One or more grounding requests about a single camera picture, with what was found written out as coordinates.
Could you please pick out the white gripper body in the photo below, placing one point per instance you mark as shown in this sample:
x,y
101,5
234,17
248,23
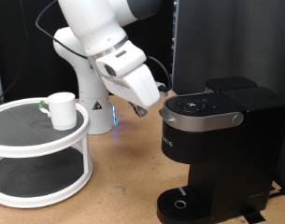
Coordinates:
x,y
135,87

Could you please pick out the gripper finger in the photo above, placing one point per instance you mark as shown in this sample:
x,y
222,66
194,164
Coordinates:
x,y
141,111
132,106

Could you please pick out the black Keurig coffee machine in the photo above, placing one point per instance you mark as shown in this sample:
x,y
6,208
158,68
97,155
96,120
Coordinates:
x,y
241,149

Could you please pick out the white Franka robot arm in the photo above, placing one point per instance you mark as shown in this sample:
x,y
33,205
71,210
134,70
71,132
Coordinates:
x,y
95,28

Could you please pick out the white two-tier turntable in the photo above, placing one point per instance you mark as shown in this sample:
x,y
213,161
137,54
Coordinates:
x,y
39,149

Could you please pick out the dark grey partition panel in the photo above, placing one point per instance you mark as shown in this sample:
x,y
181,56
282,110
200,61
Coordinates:
x,y
235,37

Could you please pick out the black backdrop curtain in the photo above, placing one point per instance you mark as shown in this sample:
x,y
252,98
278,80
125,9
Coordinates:
x,y
11,46

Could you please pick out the black tape strip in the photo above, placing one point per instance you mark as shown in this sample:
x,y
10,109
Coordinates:
x,y
252,216

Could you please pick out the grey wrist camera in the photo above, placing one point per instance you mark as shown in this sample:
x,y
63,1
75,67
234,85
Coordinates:
x,y
162,90

